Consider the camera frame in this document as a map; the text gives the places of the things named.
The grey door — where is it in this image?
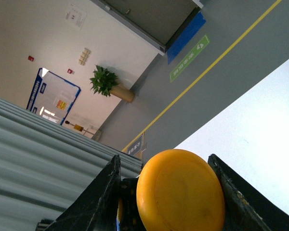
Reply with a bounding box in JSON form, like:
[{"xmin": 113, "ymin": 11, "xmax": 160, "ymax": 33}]
[{"xmin": 92, "ymin": 0, "xmax": 204, "ymax": 54}]

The green floor sign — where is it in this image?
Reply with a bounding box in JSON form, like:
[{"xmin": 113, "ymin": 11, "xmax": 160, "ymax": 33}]
[{"xmin": 170, "ymin": 34, "xmax": 210, "ymax": 83}]

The grey floor sign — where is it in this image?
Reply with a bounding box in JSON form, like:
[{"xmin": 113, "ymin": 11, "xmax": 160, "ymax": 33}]
[{"xmin": 127, "ymin": 134, "xmax": 143, "ymax": 155}]

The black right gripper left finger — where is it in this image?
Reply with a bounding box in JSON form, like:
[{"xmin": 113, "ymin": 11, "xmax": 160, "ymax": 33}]
[{"xmin": 46, "ymin": 155, "xmax": 121, "ymax": 231}]

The white wall poster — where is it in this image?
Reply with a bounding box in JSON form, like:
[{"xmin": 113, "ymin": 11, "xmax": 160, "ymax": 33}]
[{"xmin": 64, "ymin": 0, "xmax": 87, "ymax": 30}]

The blue floor mat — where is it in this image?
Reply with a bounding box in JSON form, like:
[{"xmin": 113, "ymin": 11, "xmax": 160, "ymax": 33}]
[{"xmin": 167, "ymin": 12, "xmax": 206, "ymax": 64}]

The yellow push button switch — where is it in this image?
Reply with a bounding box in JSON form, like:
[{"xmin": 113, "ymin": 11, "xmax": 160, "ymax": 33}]
[{"xmin": 117, "ymin": 149, "xmax": 226, "ymax": 231}]

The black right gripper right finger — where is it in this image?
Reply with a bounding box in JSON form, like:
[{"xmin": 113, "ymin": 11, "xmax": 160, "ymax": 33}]
[{"xmin": 208, "ymin": 154, "xmax": 289, "ymax": 231}]

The left grey curtain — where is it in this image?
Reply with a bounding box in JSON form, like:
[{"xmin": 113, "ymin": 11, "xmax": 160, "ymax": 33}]
[{"xmin": 0, "ymin": 99, "xmax": 143, "ymax": 231}]

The blue framed notice board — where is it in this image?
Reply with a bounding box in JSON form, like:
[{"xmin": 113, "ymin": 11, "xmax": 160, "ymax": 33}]
[{"xmin": 26, "ymin": 67, "xmax": 81, "ymax": 125}]

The left potted plant gold pot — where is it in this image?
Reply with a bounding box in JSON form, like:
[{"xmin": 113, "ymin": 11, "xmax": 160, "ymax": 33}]
[{"xmin": 90, "ymin": 65, "xmax": 135, "ymax": 103}]

